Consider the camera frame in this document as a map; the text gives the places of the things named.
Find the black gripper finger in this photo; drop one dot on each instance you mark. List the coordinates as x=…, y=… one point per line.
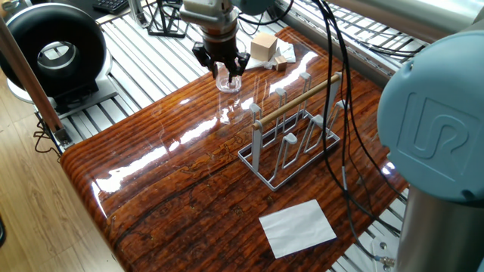
x=204, y=56
x=238, y=68

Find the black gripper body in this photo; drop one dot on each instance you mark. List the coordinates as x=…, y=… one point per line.
x=222, y=51

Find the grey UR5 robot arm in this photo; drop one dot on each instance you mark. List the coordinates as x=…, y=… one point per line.
x=435, y=124

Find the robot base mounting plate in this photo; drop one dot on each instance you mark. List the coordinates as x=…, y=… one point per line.
x=380, y=249

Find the white mug drying rack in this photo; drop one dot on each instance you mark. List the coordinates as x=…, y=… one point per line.
x=257, y=145

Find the large wooden cube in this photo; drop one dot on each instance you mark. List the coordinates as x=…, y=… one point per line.
x=262, y=47

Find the small wooden cube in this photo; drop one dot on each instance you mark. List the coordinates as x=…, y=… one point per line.
x=281, y=63

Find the crumpled white napkin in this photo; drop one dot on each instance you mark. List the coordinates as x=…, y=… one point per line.
x=289, y=51

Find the black keyboard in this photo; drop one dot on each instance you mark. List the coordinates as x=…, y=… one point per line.
x=111, y=5

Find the white paper sheet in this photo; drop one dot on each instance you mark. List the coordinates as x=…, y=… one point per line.
x=296, y=228

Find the aluminium frame post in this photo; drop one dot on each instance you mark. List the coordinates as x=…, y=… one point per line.
x=138, y=13

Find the aluminium table frame rail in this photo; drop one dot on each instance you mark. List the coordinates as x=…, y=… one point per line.
x=363, y=62

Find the brown frame post with bracket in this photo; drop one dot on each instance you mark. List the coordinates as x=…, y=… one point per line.
x=30, y=75

